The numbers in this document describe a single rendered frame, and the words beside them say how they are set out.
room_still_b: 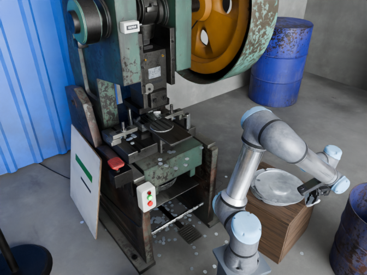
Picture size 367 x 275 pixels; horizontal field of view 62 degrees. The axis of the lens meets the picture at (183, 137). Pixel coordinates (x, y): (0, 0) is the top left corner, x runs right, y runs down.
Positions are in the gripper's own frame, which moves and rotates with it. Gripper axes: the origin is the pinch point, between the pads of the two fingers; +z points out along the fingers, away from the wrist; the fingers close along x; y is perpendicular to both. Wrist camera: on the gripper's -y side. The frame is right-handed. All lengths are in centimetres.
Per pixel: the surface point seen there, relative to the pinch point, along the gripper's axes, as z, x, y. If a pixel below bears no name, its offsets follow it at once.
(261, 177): 9.5, 33.7, -5.4
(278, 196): 8.7, 16.1, -4.2
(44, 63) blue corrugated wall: -21, 153, -133
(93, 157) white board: 2, 61, -103
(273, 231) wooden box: 24.7, 5.5, -9.3
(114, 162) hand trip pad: -21, 24, -93
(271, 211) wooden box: 13.5, 10.3, -11.1
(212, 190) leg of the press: 20, 39, -34
